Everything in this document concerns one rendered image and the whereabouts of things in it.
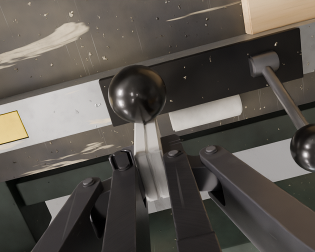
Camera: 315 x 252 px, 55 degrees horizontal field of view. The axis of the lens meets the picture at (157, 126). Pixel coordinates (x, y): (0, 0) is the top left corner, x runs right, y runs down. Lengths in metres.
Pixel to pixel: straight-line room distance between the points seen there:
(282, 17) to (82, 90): 0.22
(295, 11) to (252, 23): 0.05
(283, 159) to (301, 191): 1.79
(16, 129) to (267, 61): 0.26
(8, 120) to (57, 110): 0.05
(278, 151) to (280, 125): 1.81
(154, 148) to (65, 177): 0.31
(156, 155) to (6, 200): 0.35
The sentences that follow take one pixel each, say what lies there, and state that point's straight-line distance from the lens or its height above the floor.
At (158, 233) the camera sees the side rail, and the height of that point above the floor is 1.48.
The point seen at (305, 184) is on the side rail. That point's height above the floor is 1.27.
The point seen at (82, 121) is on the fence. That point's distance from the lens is 0.33.
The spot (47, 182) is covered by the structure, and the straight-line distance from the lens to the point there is 0.47.
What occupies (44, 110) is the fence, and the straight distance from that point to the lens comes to 0.33.
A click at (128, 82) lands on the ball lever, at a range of 0.18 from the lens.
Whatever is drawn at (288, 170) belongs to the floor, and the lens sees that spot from 2.31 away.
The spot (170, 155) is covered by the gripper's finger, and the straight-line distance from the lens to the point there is 0.15.
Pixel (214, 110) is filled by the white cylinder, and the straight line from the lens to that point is 0.34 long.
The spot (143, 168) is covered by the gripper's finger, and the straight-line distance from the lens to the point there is 0.16.
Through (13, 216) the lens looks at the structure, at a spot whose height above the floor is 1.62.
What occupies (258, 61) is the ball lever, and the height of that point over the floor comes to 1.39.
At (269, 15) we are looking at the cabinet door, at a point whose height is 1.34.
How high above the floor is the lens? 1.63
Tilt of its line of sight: 30 degrees down
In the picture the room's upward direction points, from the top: 118 degrees counter-clockwise
